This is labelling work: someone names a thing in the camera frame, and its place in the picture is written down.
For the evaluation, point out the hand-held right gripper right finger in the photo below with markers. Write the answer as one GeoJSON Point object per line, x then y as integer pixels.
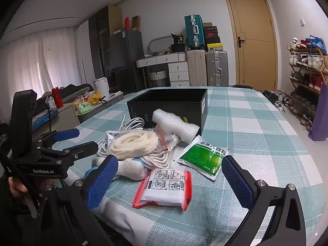
{"type": "Point", "coordinates": [238, 182]}

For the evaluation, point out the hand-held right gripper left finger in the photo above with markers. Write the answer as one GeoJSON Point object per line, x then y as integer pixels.
{"type": "Point", "coordinates": [102, 182]}

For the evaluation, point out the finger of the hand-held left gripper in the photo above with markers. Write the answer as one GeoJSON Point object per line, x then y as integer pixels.
{"type": "Point", "coordinates": [82, 148]}
{"type": "Point", "coordinates": [68, 134]}

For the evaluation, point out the red-edged zip bag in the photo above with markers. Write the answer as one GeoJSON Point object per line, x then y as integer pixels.
{"type": "Point", "coordinates": [164, 192]}

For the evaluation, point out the black cardboard box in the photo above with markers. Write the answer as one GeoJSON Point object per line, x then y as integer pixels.
{"type": "Point", "coordinates": [143, 110]}

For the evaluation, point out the white foam wrap roll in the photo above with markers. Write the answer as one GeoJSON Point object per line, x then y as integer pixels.
{"type": "Point", "coordinates": [174, 125]}

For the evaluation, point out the person's left hand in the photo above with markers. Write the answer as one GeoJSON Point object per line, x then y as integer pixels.
{"type": "Point", "coordinates": [16, 184]}

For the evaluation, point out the low white cabinet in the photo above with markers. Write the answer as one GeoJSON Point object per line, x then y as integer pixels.
{"type": "Point", "coordinates": [66, 117]}

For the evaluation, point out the blue flat package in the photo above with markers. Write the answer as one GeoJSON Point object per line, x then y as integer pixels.
{"type": "Point", "coordinates": [43, 117]}

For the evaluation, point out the pale green pouch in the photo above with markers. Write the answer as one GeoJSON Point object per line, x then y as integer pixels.
{"type": "Point", "coordinates": [84, 108]}

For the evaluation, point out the white and blue plush toy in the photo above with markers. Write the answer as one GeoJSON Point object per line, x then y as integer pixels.
{"type": "Point", "coordinates": [130, 169]}

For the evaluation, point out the white printed paper packet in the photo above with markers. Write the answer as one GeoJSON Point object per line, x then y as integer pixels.
{"type": "Point", "coordinates": [112, 135]}

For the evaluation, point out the red bottle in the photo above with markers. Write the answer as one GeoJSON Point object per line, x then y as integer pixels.
{"type": "Point", "coordinates": [57, 97]}

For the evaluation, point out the dark sofa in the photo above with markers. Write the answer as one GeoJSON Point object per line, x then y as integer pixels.
{"type": "Point", "coordinates": [74, 89]}

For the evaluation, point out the green sachet packet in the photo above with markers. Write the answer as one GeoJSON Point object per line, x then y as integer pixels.
{"type": "Point", "coordinates": [199, 158]}

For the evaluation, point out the yellow plastic bag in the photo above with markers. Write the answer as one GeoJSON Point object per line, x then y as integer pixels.
{"type": "Point", "coordinates": [94, 96]}

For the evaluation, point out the teal checkered tablecloth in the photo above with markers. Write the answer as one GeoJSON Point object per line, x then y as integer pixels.
{"type": "Point", "coordinates": [256, 133]}

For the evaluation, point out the white humidifier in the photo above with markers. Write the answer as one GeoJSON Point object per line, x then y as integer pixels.
{"type": "Point", "coordinates": [101, 88]}

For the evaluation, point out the white curtain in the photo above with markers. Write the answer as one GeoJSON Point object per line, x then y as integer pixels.
{"type": "Point", "coordinates": [51, 64]}

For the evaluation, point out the pile of loose shoes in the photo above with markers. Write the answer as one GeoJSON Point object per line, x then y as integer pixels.
{"type": "Point", "coordinates": [278, 98]}

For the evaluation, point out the dark tall cabinet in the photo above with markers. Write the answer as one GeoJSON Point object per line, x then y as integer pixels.
{"type": "Point", "coordinates": [100, 43]}

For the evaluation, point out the grey refrigerator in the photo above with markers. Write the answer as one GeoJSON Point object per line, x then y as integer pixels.
{"type": "Point", "coordinates": [125, 51]}

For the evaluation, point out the purple yoga mat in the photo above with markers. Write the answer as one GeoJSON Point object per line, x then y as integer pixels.
{"type": "Point", "coordinates": [319, 117]}

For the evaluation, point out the woven laundry basket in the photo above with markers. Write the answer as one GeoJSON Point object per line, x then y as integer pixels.
{"type": "Point", "coordinates": [157, 78]}

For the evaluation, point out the silver suitcase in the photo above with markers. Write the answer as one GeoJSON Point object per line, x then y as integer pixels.
{"type": "Point", "coordinates": [216, 66]}

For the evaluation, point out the beige suitcase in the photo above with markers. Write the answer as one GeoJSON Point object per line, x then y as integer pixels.
{"type": "Point", "coordinates": [196, 69]}

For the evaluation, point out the white drawer desk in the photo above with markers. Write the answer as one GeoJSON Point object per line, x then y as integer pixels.
{"type": "Point", "coordinates": [176, 69]}

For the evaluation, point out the cardboard boxes with red carton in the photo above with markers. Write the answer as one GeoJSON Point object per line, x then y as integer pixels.
{"type": "Point", "coordinates": [135, 23]}

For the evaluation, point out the rows of racked shoes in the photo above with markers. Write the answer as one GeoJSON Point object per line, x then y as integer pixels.
{"type": "Point", "coordinates": [302, 61]}

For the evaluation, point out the black yellow shoe box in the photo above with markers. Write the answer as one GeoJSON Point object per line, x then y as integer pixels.
{"type": "Point", "coordinates": [214, 47]}

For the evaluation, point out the black paper bag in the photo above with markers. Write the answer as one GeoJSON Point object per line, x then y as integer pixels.
{"type": "Point", "coordinates": [177, 42]}

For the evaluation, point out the stack of shoe boxes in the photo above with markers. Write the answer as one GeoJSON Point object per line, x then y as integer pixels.
{"type": "Point", "coordinates": [210, 34]}

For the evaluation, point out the tan wooden door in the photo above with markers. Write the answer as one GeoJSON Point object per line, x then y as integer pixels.
{"type": "Point", "coordinates": [256, 30]}

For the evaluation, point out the wooden shoe rack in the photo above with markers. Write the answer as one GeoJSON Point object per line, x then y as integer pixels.
{"type": "Point", "coordinates": [321, 53]}

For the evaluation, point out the teal suitcase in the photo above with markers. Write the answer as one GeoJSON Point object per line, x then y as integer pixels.
{"type": "Point", "coordinates": [193, 30]}

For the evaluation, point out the blue mesh bag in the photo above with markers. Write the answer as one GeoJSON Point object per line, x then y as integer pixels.
{"type": "Point", "coordinates": [316, 42]}

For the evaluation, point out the oval grey frame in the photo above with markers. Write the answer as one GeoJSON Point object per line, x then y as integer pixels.
{"type": "Point", "coordinates": [153, 41]}

